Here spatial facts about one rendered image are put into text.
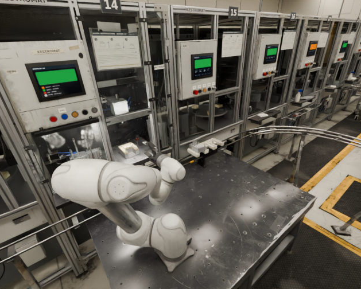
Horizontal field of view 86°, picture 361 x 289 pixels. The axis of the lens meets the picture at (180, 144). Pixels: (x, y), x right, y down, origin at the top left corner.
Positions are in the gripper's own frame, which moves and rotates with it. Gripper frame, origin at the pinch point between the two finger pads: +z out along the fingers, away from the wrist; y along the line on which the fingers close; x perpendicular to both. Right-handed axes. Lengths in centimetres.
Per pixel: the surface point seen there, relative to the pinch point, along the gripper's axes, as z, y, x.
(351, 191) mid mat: -89, -111, -232
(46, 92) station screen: 18, 45, 46
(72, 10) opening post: 21, 85, 22
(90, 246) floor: 46, -112, 55
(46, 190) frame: 22, -17, 66
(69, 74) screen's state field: 18, 53, 33
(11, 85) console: 21, 51, 60
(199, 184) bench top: -14, -44, -39
